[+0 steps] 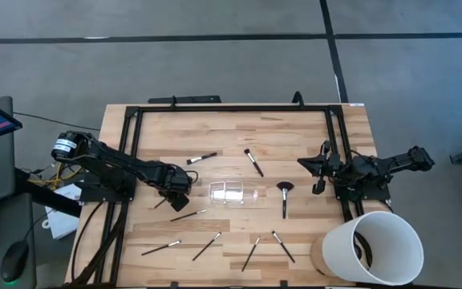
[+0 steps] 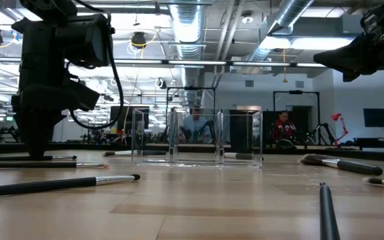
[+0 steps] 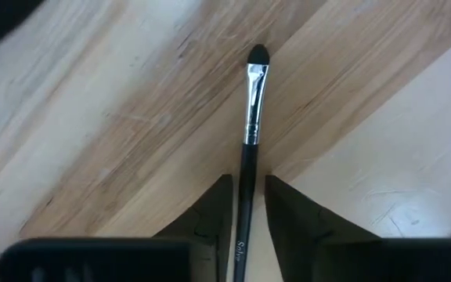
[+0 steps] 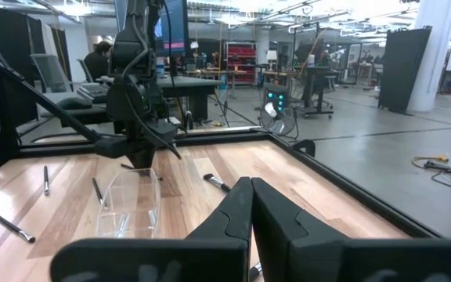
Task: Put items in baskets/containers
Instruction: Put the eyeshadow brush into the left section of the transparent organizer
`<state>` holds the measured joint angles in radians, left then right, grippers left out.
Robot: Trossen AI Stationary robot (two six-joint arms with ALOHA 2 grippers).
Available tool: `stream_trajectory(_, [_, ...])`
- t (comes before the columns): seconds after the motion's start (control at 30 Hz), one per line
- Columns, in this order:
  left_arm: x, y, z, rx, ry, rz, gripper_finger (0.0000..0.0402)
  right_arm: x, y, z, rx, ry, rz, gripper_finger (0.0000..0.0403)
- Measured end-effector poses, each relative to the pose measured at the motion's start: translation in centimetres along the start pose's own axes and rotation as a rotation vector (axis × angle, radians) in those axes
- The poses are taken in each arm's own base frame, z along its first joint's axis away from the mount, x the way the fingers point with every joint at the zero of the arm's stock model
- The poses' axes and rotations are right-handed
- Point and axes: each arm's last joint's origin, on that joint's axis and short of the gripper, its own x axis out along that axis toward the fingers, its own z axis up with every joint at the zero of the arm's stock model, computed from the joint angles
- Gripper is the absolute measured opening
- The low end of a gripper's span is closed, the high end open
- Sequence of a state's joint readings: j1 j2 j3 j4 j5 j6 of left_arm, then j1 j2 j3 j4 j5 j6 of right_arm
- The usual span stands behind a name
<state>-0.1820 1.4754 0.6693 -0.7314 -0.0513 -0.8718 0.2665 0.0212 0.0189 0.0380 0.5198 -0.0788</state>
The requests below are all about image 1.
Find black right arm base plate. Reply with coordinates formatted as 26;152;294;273
334;170;392;202

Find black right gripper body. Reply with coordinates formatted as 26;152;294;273
312;140;342;197

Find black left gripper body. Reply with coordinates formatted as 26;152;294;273
156;162;194;213

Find white paper booklet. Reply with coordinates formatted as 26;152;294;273
41;183;84;241

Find black cable bundle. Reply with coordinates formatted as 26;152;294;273
70;200;130;287

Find black desk support beam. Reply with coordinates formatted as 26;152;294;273
14;167;84;218

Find round-head powder makeup brush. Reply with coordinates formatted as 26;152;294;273
243;148;265;178

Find black computer mouse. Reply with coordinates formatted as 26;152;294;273
0;239;30;283

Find black curved cable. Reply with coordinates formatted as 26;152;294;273
353;230;375;269

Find black metal table frame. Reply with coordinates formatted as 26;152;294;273
94;104;367;287

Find thin black makeup brush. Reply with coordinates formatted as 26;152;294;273
192;231;223;263
169;209;208;223
140;239;182;257
241;235;261;273
271;230;297;264

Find fan makeup brush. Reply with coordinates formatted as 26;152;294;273
275;181;296;220

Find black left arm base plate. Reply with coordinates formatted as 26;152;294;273
79;182;136;204

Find large white round bin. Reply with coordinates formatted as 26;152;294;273
321;210;425;287

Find yellow cables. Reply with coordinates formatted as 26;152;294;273
28;154;84;190

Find black brush long silver ferrule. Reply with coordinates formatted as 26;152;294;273
185;151;218;166

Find clear plastic pouch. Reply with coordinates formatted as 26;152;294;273
208;180;259;208

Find thin black floor cable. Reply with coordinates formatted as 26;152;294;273
13;111;102;132

